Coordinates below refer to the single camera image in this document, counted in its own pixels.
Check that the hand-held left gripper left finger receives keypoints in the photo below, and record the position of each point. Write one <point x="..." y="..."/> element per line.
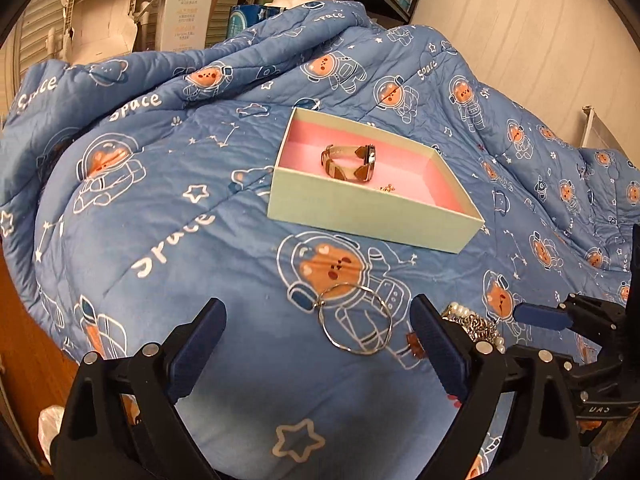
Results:
<point x="192" y="355"/>

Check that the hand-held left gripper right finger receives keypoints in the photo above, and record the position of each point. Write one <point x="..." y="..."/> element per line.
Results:
<point x="437" y="345"/>

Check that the white panel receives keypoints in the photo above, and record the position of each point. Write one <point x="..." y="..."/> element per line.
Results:
<point x="597" y="127"/>

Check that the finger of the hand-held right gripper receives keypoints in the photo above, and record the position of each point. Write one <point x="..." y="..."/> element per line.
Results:
<point x="537" y="315"/>

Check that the tall white carton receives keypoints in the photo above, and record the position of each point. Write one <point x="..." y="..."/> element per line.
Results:
<point x="185" y="10"/>

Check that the white baby high chair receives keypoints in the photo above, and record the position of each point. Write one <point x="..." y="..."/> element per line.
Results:
<point x="100" y="20"/>

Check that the green box with pink lining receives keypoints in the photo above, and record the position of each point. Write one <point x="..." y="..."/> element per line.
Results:
<point x="350" y="220"/>

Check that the white plastic bag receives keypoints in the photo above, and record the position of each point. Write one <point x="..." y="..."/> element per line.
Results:
<point x="50" y="432"/>

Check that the small gold earring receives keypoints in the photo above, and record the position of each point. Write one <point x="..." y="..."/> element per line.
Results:
<point x="386" y="188"/>

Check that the silver bangle rings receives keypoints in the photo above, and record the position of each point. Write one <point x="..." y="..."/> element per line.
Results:
<point x="319" y="306"/>

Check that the blue tissue pack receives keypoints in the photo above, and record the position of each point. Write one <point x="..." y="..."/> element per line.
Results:
<point x="245" y="17"/>

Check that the blue printed blanket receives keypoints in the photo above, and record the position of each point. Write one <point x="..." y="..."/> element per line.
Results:
<point x="200" y="260"/>

